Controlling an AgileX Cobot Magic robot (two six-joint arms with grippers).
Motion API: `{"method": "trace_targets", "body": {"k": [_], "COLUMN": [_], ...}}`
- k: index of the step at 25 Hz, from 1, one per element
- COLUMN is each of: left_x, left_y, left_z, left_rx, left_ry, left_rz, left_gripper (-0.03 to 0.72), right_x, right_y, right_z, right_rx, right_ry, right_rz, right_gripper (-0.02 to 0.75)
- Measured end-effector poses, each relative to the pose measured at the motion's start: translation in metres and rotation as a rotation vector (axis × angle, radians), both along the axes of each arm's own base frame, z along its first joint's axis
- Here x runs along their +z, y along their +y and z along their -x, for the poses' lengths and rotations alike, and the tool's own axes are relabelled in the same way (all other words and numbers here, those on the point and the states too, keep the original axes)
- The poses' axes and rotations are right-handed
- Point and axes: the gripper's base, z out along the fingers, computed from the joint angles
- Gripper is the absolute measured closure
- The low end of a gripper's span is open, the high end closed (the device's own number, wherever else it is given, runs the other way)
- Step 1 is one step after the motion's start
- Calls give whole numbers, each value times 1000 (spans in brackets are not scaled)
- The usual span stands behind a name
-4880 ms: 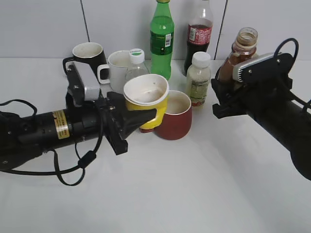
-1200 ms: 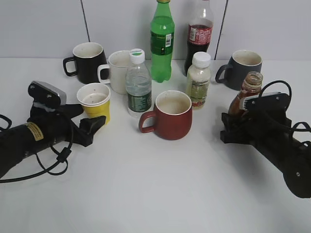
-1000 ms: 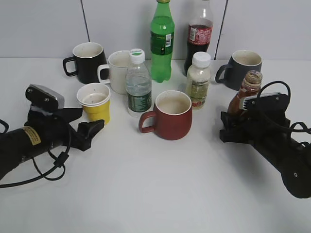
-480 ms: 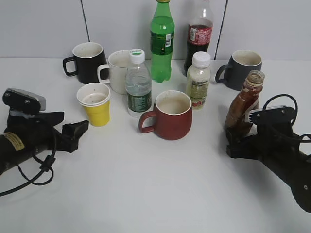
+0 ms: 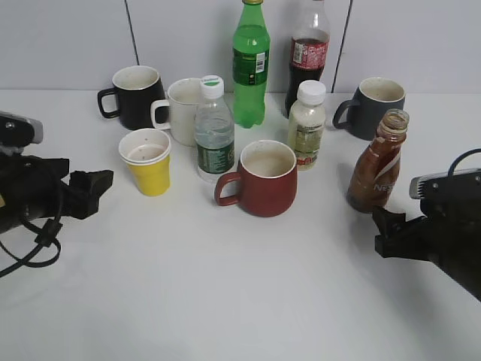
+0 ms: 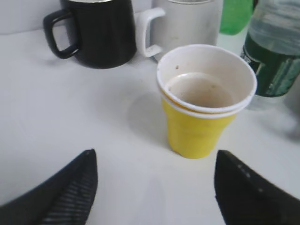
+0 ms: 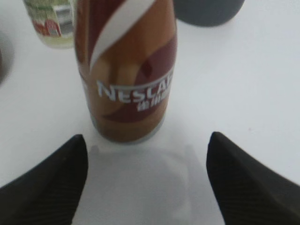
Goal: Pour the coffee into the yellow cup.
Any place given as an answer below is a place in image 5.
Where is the green soda bottle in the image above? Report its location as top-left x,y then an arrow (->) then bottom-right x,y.
232,1 -> 271,129

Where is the white ceramic mug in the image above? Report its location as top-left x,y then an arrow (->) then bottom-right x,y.
150,77 -> 201,147

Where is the yellow paper cup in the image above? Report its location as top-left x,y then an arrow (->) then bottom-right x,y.
118,129 -> 171,196

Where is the brown coffee bottle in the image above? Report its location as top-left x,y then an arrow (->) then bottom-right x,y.
346,108 -> 410,213

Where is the black ceramic mug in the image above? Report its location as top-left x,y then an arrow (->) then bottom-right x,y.
97,65 -> 165,130

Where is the clear water bottle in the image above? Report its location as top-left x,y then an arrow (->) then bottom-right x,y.
194,75 -> 234,184

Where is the cola bottle red label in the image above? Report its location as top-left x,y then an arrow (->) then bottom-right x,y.
285,1 -> 331,117

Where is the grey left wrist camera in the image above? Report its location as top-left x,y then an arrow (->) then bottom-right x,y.
1,111 -> 44,156

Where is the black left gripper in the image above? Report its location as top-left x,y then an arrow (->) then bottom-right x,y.
1,155 -> 113,233

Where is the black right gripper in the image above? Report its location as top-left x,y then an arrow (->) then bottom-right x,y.
372,200 -> 480,263

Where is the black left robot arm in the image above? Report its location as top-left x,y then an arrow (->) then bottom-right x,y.
1,155 -> 113,233

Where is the red ceramic mug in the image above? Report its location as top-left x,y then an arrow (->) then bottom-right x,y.
214,140 -> 298,217

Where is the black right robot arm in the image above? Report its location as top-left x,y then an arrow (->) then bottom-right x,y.
372,200 -> 480,299

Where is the white milk drink bottle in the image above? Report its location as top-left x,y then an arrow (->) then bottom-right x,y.
287,80 -> 326,171

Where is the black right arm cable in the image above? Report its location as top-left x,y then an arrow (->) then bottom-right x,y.
446,148 -> 481,177

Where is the dark grey ceramic mug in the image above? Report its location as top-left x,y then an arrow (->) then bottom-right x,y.
332,77 -> 406,141

